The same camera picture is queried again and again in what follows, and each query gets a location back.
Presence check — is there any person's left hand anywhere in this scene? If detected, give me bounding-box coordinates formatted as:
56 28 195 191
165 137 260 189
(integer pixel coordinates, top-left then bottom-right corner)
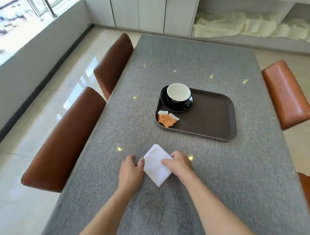
118 154 145 192

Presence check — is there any person's right hand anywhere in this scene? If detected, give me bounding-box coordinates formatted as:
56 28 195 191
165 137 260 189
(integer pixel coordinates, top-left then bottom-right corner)
160 150 194 181

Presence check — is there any white cloth napkin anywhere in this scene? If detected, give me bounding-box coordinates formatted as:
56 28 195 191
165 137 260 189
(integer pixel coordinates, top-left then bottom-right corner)
143 144 174 188

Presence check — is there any dark brown tray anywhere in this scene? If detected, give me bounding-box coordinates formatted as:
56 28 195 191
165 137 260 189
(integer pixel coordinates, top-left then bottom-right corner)
154 85 237 141

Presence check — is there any black saucer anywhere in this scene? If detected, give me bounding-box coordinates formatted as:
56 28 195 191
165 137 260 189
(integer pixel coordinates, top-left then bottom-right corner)
160 87 194 112

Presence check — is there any black cup white inside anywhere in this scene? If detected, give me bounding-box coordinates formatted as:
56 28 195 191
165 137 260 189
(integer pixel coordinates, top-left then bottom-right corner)
166 83 194 109

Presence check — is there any person's right forearm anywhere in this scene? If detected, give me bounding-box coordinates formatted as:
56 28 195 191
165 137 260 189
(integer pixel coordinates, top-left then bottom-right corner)
180 169 256 235

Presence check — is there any person's left forearm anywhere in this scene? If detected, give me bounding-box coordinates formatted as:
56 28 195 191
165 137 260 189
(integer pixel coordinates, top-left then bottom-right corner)
78 185 137 235

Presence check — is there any dark brown leather chair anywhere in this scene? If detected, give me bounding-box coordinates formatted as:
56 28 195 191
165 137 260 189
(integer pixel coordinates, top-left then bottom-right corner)
21 87 107 193
93 33 134 102

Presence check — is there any grey cloth-covered table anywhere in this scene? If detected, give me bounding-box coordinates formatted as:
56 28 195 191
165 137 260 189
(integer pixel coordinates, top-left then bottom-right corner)
42 33 310 235

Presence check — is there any light brown leather chair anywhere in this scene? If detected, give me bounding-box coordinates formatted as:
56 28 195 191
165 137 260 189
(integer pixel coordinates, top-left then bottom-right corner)
297 172 310 206
261 60 310 131

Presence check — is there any pale yellow cloth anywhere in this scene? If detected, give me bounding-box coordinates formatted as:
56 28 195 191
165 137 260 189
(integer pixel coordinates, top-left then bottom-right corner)
192 11 278 38
271 17 310 40

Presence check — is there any white cabinet counter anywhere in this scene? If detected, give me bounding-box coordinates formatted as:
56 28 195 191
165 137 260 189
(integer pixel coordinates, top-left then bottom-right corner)
83 0 310 55

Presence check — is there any grey metal window railing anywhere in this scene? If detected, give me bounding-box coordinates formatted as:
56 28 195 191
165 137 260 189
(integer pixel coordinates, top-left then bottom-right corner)
0 0 58 22

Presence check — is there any low window with white frame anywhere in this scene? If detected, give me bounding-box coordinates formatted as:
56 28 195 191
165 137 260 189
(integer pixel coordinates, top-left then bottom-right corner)
0 0 82 67

